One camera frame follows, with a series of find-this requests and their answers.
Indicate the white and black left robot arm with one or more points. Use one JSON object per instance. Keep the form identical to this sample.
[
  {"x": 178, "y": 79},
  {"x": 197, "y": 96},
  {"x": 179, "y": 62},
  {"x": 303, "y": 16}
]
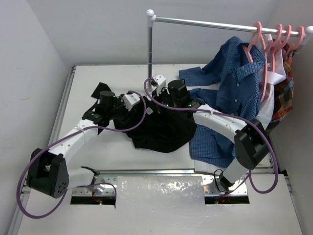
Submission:
[{"x": 49, "y": 173}]

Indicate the black shirt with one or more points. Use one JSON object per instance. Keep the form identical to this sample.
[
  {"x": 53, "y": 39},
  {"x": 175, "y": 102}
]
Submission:
[{"x": 160, "y": 129}]

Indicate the silver and white clothes rack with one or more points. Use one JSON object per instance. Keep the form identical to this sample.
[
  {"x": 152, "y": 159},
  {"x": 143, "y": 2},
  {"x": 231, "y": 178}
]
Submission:
[{"x": 303, "y": 34}]

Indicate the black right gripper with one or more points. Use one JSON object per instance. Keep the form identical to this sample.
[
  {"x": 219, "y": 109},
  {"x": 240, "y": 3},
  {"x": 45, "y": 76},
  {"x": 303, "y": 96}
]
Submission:
[{"x": 158, "y": 98}]

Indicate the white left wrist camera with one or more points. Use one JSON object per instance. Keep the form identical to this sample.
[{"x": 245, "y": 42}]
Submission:
[{"x": 130, "y": 100}]

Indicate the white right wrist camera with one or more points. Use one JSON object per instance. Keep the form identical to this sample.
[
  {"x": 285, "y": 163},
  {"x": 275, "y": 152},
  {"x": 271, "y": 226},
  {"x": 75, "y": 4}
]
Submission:
[{"x": 159, "y": 82}]

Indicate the blue checkered shirt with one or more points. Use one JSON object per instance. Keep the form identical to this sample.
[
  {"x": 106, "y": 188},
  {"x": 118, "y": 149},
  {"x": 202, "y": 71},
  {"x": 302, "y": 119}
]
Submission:
[{"x": 229, "y": 84}]

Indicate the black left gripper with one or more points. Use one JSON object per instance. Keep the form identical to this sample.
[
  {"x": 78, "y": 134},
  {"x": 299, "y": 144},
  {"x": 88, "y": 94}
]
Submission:
[{"x": 136, "y": 107}]

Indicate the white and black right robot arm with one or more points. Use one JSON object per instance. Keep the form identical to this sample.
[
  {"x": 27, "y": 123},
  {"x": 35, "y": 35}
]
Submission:
[{"x": 249, "y": 137}]

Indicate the white shirt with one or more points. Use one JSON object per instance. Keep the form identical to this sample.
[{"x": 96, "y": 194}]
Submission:
[{"x": 266, "y": 112}]

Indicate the pink hanger holding white shirt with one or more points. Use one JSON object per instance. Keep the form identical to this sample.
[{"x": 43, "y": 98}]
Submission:
[{"x": 271, "y": 48}]

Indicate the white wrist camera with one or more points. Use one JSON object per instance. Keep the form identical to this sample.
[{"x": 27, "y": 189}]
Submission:
[
  {"x": 159, "y": 82},
  {"x": 130, "y": 100}
]

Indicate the white front cover board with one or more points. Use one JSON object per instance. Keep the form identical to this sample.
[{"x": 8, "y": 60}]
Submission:
[{"x": 171, "y": 206}]

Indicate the red plaid shirt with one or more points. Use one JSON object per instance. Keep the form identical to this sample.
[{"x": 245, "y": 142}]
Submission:
[{"x": 283, "y": 87}]

